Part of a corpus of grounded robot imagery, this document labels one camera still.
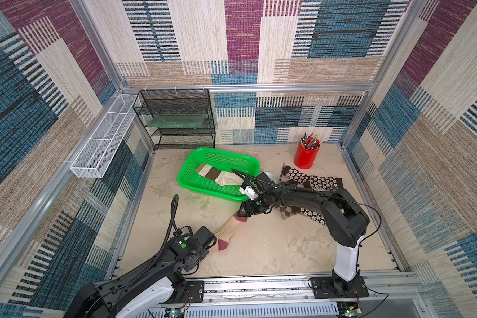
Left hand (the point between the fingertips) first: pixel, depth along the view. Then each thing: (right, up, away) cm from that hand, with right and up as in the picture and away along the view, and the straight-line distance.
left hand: (204, 254), depth 82 cm
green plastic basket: (-12, +29, +22) cm, 39 cm away
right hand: (+18, +15, +7) cm, 24 cm away
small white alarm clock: (+30, +31, +20) cm, 48 cm away
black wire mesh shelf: (-24, +68, +18) cm, 74 cm away
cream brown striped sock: (-3, +33, +26) cm, 42 cm away
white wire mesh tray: (-52, +42, +11) cm, 67 cm away
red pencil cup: (+48, +43, +19) cm, 67 cm away
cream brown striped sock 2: (+6, +30, +21) cm, 37 cm away
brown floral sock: (+56, +28, +21) cm, 66 cm away
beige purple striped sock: (+8, +7, +3) cm, 11 cm away
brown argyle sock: (+37, +15, +11) cm, 41 cm away
